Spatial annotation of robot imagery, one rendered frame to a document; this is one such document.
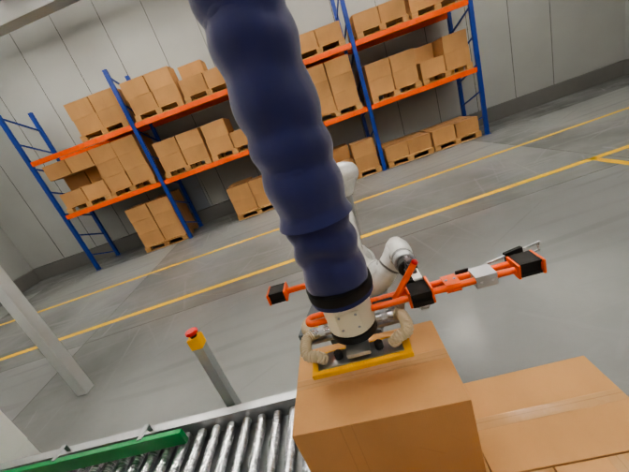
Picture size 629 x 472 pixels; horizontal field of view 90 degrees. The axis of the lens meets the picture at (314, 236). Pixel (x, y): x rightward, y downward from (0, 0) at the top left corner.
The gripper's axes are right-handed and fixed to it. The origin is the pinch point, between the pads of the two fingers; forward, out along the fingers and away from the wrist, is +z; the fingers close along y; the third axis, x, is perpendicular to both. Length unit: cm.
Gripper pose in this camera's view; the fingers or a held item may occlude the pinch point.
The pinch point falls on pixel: (420, 291)
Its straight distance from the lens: 115.3
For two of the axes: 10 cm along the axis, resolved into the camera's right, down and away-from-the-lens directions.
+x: -9.5, 2.9, 1.4
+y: 3.2, 8.8, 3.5
